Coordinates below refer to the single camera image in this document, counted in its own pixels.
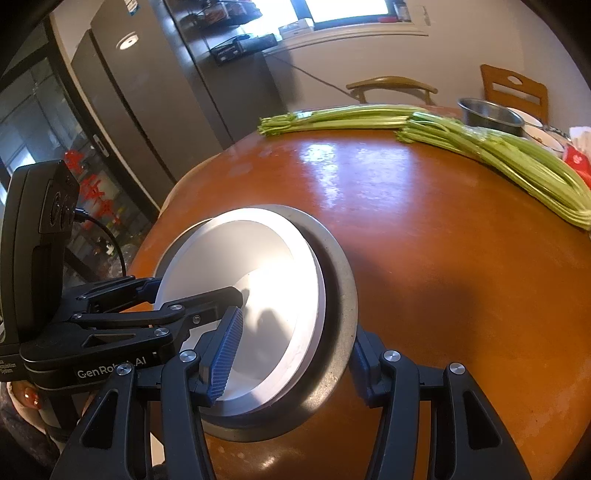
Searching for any curved wooden chair back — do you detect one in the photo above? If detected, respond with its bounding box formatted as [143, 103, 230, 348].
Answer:
[346, 76, 438, 106]

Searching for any flat box on windowsill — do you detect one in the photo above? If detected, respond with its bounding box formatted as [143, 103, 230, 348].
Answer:
[278, 18, 315, 38]

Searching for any celery bunch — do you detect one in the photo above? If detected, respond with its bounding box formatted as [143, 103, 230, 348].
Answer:
[396, 113, 591, 232]
[257, 104, 432, 137]

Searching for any glass door with red decals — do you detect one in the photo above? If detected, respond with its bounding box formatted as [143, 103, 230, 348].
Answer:
[0, 23, 162, 296]

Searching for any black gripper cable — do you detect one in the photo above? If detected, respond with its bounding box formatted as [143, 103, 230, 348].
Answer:
[74, 210, 126, 278]

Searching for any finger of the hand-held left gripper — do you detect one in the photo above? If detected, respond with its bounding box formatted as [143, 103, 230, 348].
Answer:
[62, 276, 160, 320]
[69, 286, 243, 352]

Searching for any person's left hand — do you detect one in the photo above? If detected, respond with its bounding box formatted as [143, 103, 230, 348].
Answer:
[9, 383, 47, 411]

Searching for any grey refrigerator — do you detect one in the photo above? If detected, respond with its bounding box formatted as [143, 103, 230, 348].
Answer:
[48, 0, 287, 213]

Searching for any black wall cord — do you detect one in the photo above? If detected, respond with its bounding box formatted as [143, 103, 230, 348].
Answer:
[265, 51, 352, 94]

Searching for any large steel bowl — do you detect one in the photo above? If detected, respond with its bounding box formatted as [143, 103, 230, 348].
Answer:
[152, 203, 358, 441]

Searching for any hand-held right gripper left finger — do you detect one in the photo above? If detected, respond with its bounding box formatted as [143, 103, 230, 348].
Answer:
[48, 307, 245, 480]

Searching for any red tissue pack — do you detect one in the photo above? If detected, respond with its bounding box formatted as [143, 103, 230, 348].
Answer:
[561, 126, 591, 185]

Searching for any black wire shelf rack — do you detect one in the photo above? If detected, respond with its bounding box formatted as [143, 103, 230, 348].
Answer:
[161, 0, 280, 65]

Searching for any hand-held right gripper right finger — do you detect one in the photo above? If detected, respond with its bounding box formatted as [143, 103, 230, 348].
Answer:
[348, 325, 532, 480]

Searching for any small steel pot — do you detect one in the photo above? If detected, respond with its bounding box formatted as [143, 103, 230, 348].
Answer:
[457, 97, 525, 137]

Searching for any white ceramic bowl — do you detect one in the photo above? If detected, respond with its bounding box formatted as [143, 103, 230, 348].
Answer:
[505, 107, 543, 127]
[522, 124, 566, 158]

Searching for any window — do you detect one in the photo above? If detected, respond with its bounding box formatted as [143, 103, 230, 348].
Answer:
[295, 0, 398, 26]

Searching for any straight-back wooden chair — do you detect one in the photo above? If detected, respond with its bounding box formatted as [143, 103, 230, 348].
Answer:
[480, 64, 549, 124]

